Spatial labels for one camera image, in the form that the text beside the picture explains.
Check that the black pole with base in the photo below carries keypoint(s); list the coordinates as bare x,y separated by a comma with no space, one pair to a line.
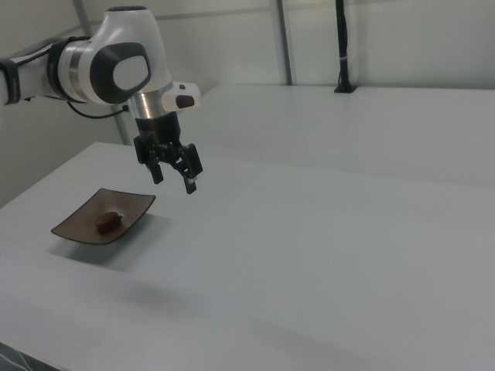
343,50

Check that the square brown ceramic plate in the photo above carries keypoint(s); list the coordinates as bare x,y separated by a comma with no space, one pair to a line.
81,228

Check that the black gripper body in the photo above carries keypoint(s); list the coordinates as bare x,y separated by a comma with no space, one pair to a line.
158,127

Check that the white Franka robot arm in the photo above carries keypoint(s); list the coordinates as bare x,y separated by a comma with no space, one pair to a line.
123,46

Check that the dark fabric object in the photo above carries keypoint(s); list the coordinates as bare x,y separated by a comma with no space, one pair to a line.
19,359

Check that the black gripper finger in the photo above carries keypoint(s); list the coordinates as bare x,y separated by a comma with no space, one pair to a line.
190,166
155,170

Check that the small round brown food item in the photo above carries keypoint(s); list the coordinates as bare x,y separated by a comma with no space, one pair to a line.
109,223

